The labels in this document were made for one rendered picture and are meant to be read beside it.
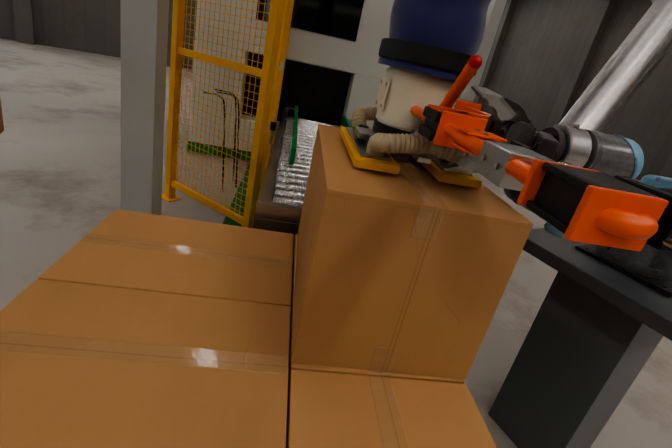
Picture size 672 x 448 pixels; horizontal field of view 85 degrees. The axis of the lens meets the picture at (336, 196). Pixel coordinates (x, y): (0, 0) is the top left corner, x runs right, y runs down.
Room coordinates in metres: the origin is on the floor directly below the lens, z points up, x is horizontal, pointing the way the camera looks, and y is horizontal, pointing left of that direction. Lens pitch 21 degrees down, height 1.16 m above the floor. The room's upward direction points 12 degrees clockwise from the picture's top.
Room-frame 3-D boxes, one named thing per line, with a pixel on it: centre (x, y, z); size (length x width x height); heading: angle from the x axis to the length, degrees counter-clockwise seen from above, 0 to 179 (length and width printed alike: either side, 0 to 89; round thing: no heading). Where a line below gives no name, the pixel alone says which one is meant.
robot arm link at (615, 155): (0.74, -0.49, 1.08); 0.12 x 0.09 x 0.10; 100
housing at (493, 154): (0.48, -0.21, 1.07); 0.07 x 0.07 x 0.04; 9
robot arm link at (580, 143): (0.73, -0.40, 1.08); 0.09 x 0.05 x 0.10; 10
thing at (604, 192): (0.34, -0.23, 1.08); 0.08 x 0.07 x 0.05; 9
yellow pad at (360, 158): (0.92, -0.04, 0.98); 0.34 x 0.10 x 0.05; 9
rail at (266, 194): (2.39, 0.45, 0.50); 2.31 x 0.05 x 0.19; 10
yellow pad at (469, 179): (0.95, -0.23, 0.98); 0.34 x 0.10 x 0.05; 9
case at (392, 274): (0.93, -0.14, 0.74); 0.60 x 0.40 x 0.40; 8
